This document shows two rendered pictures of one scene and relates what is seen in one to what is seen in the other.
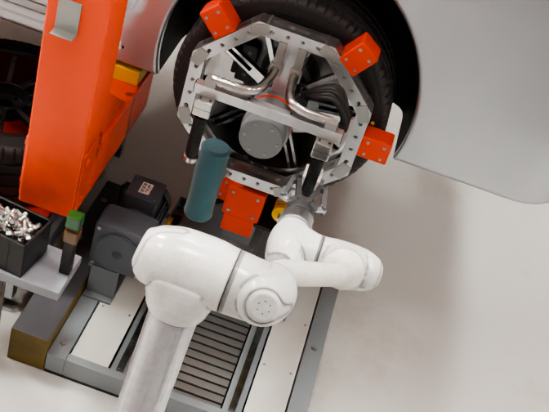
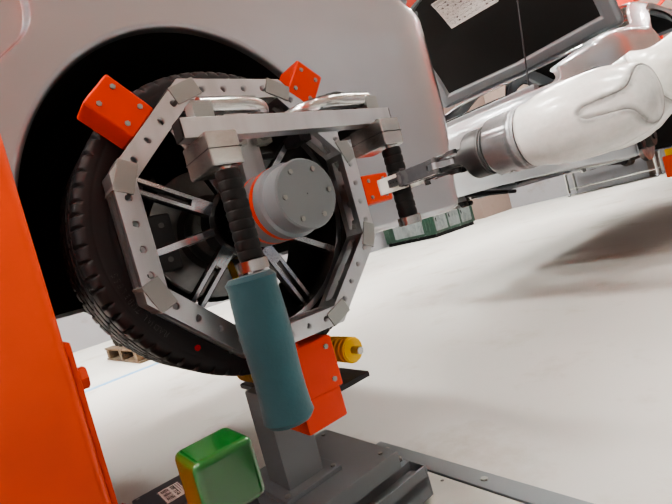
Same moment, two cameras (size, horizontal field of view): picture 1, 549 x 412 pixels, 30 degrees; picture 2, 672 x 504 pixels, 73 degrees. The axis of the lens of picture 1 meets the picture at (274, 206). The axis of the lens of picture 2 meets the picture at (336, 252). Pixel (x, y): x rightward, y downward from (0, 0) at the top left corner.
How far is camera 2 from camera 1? 2.49 m
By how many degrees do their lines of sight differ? 50
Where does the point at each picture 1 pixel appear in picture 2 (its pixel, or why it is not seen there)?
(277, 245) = (613, 69)
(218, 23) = (122, 105)
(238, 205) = (310, 377)
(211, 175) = (279, 314)
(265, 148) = (319, 203)
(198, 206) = (293, 388)
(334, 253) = (634, 56)
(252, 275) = not seen: outside the picture
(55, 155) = not seen: outside the picture
